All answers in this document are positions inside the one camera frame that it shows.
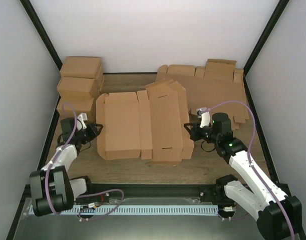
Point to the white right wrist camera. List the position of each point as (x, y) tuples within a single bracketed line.
[(204, 116)]

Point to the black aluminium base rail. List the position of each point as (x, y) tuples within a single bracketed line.
[(205, 192)]

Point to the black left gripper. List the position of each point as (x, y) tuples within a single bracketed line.
[(94, 132)]

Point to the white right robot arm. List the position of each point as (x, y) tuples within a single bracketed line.
[(277, 214)]

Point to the right black frame post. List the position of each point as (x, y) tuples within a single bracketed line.
[(275, 16)]

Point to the left black frame post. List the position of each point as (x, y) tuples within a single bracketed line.
[(32, 14)]

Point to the upright cardboard sheet at back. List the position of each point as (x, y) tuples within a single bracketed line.
[(218, 69)]

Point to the light blue slotted cable duct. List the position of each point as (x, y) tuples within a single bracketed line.
[(145, 210)]

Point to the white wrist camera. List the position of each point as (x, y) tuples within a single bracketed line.
[(204, 116), (81, 121)]

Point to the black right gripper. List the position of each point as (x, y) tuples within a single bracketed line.
[(194, 135)]

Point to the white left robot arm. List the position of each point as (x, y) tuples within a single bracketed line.
[(52, 191)]

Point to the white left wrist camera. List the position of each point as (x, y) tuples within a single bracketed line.
[(81, 121)]

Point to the black frame post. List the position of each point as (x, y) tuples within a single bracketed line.
[(275, 16), (32, 14)]

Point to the stack of flat cardboard sheets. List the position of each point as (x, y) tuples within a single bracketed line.
[(202, 92)]

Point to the cardboard box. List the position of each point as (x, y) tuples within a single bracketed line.
[(146, 124), (80, 105), (79, 87), (84, 67)]

